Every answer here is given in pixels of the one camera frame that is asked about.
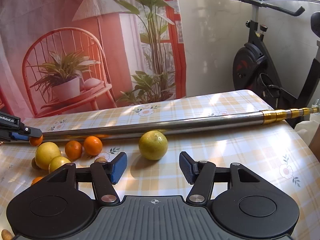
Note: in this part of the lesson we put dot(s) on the small yellow lemon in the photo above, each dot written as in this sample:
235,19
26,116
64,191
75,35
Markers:
58,164

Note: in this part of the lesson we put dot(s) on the long metal pole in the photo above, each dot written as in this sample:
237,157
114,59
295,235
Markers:
175,127

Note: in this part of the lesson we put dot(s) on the yellow checked floral tablecloth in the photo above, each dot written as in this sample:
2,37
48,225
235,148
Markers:
250,150

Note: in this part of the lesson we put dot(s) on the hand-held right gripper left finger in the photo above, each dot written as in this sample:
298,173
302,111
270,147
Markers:
119,167

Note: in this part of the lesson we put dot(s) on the printed backdrop cloth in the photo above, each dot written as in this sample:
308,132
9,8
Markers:
112,55

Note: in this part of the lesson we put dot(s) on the white plastic bag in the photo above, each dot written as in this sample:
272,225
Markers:
306,132

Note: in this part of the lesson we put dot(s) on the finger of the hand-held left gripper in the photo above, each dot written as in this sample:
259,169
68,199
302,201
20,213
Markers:
31,131

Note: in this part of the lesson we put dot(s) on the large yellow lemon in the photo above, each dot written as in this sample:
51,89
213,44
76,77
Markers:
46,153

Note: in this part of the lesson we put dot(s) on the large greenish yellow citrus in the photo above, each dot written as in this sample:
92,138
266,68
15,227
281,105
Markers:
153,145

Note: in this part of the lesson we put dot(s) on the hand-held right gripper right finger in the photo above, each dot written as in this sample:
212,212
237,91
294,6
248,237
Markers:
186,166

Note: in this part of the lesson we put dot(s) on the black exercise bike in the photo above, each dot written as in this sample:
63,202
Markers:
246,65

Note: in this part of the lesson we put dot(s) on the small orange tangerine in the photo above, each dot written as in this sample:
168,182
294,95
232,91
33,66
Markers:
36,142
93,145
73,150
37,180

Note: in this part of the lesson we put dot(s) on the brown kiwi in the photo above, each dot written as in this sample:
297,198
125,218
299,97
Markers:
101,159
35,164

